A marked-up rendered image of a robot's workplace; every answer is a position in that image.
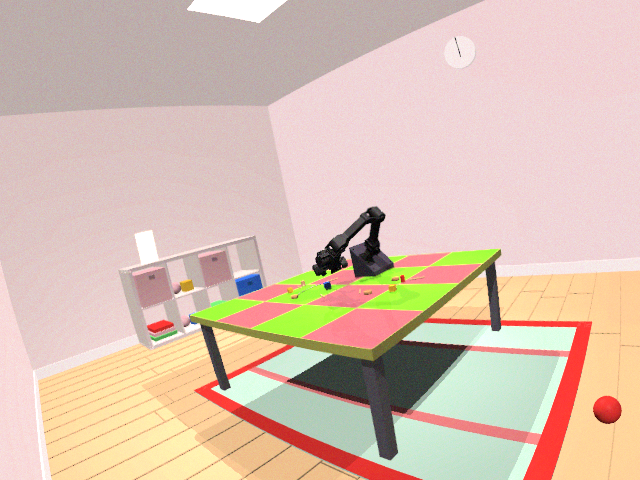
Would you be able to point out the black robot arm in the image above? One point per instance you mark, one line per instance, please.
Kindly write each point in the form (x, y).
(340, 242)

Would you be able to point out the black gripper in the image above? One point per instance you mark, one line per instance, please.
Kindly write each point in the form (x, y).
(333, 266)

